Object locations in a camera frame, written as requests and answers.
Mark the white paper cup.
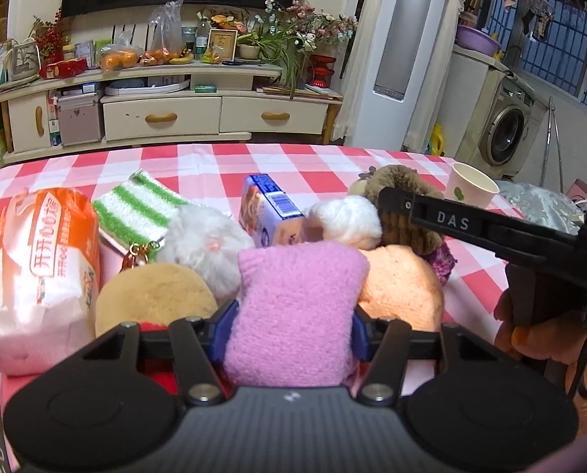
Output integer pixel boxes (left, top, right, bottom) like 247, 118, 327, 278
444, 162, 500, 209

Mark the purple knitted item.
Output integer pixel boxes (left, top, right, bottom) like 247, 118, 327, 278
429, 241, 458, 287

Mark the pink flower bouquet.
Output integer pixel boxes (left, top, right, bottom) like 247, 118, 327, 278
264, 0, 358, 52

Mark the purple plastic basin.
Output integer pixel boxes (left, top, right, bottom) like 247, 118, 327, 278
456, 24, 502, 56

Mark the white standing air conditioner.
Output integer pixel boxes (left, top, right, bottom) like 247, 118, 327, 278
357, 0, 454, 151

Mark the white fluffy ball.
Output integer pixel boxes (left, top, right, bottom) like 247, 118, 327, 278
306, 196, 383, 250

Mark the peach knitted pouch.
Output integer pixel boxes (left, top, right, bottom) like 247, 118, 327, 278
357, 245, 445, 333

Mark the pink knitted pouch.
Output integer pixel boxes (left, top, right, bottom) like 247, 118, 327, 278
223, 245, 369, 389

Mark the orange white bread bag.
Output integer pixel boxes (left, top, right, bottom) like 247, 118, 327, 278
0, 188, 101, 375

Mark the red gift box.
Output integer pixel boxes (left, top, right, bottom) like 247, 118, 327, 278
39, 58, 89, 80

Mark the white fluffy plush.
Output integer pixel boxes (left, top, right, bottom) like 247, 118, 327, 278
155, 204, 255, 301

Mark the cream television cabinet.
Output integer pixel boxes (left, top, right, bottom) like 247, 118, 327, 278
0, 61, 346, 166

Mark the tall clear plastic bag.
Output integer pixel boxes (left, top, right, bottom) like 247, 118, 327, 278
140, 0, 183, 66

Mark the grey washing machine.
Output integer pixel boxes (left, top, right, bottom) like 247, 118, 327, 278
458, 66, 545, 181

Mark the white desk calendar frame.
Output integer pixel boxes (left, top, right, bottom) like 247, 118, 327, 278
7, 39, 43, 82

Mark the person's right hand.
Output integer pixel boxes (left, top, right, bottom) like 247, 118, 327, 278
494, 288, 587, 437

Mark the brown plush toy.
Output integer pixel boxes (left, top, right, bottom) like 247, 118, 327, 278
348, 165, 447, 257

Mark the green potted plant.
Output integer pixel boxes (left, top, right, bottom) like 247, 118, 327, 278
237, 24, 314, 100

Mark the cream cabinet drawer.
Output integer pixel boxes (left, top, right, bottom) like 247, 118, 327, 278
101, 96, 224, 143
219, 96, 330, 134

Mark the wooden picture frame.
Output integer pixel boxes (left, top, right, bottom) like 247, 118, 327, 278
208, 28, 238, 62

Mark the tan round plush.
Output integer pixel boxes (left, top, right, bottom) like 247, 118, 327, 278
95, 262, 218, 338

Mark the grey storage box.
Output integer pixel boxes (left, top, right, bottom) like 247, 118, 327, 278
57, 93, 102, 146

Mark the white oval tray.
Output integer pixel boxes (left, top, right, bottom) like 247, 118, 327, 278
105, 79, 192, 97

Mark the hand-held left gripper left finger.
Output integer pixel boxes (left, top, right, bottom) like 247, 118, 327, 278
81, 300, 241, 405

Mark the red decorative stand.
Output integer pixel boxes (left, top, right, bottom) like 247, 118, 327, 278
309, 54, 334, 90

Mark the plastic bag of oranges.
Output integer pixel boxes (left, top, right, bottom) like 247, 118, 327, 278
99, 30, 141, 71

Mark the white curtain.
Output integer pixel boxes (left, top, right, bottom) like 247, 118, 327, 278
333, 0, 390, 140

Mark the red plush toy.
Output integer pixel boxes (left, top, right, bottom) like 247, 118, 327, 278
138, 321, 232, 400

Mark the cream cabinet door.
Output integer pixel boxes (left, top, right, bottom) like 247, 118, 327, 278
8, 93, 52, 153

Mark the green striped white cloth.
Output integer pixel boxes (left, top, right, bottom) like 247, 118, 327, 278
91, 170, 193, 247

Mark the clear plastic bottle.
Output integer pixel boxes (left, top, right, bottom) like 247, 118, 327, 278
195, 19, 210, 57

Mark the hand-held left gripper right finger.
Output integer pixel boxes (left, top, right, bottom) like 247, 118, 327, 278
350, 305, 503, 404

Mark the red berry branch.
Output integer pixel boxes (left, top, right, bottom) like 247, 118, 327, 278
30, 15, 75, 60

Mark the yellow plastic toy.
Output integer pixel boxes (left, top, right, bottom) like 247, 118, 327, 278
429, 123, 446, 157

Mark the metal drying rack pole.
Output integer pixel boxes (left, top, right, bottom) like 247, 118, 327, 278
540, 96, 567, 190

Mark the red white checked tablecloth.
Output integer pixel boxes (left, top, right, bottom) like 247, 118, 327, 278
0, 143, 570, 456

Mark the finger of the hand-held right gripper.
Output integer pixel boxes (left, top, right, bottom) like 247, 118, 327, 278
378, 186, 587, 263

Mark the gold keychain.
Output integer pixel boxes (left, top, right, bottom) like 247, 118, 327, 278
121, 239, 166, 274

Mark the blue tissue packet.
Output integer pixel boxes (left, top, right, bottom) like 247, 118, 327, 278
238, 173, 306, 248

